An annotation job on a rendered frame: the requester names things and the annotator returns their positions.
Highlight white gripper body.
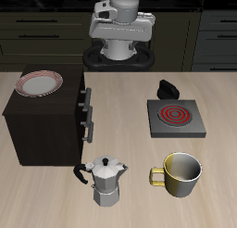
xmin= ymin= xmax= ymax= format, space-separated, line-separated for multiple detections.
xmin=88 ymin=11 xmax=156 ymax=44

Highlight round black stove knob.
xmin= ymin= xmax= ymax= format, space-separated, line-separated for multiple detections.
xmin=156 ymin=79 xmax=181 ymax=100

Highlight dark grey stove plate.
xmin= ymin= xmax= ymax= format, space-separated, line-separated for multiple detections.
xmin=146 ymin=98 xmax=207 ymax=139

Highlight dark kitchen cupboards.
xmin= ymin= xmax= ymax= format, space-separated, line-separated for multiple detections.
xmin=0 ymin=8 xmax=203 ymax=73

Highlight white plate with red rim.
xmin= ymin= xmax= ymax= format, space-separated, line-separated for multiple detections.
xmin=14 ymin=70 xmax=65 ymax=98

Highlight black kitchen counter top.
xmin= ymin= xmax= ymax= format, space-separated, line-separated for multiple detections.
xmin=0 ymin=0 xmax=237 ymax=13

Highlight grey kitchen cupboards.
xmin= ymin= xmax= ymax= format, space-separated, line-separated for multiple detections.
xmin=190 ymin=8 xmax=237 ymax=73

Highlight dark wooden cabinet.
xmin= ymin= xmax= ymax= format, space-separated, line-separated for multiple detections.
xmin=2 ymin=63 xmax=94 ymax=168

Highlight silver moka pot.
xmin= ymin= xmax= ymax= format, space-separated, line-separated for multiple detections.
xmin=72 ymin=154 xmax=130 ymax=208

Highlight yellow and white mug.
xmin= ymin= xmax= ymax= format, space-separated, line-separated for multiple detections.
xmin=149 ymin=151 xmax=204 ymax=199

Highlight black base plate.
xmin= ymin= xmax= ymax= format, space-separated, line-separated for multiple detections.
xmin=81 ymin=41 xmax=156 ymax=70

